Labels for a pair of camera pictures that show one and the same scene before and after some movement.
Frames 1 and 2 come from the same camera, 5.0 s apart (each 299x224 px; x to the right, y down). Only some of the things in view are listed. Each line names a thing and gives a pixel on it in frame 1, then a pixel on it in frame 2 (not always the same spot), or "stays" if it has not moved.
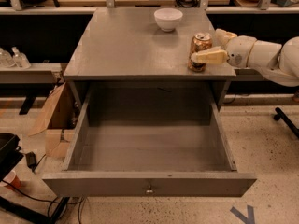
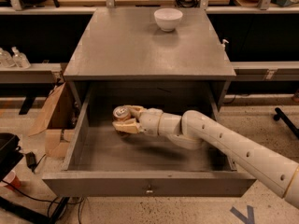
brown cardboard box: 59,119 stays
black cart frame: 10,156 stays
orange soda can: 202,41 -> 121,114
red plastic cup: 12,178 stays
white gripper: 241,51 -> 150,120
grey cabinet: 131,64 stays
